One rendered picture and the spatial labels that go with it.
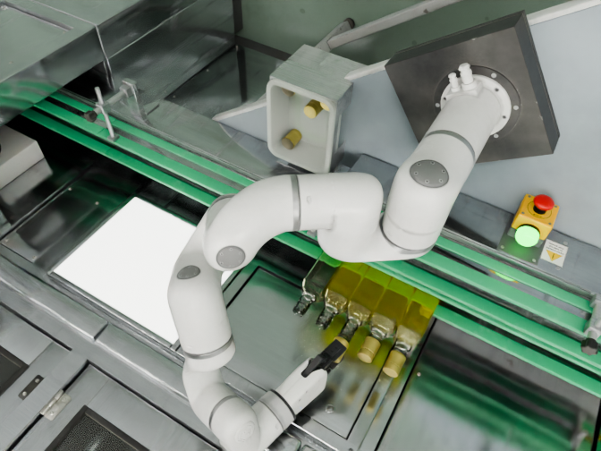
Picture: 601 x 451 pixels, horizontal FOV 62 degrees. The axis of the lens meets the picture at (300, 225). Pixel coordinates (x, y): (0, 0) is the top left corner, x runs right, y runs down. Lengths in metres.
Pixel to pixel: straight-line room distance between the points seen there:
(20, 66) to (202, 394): 0.98
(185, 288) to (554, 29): 0.73
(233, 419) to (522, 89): 0.74
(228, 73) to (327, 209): 1.39
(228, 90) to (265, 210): 1.29
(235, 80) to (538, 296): 1.36
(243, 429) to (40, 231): 0.94
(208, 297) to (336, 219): 0.23
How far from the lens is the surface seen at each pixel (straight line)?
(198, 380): 0.97
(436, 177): 0.74
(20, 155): 1.76
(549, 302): 1.11
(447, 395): 1.28
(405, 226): 0.77
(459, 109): 0.89
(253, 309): 1.27
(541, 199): 1.11
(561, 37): 0.98
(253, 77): 2.02
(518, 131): 1.00
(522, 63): 0.93
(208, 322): 0.79
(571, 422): 1.36
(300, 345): 1.23
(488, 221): 1.16
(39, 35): 1.67
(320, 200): 0.71
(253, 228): 0.69
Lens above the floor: 1.63
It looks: 34 degrees down
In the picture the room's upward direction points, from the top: 142 degrees counter-clockwise
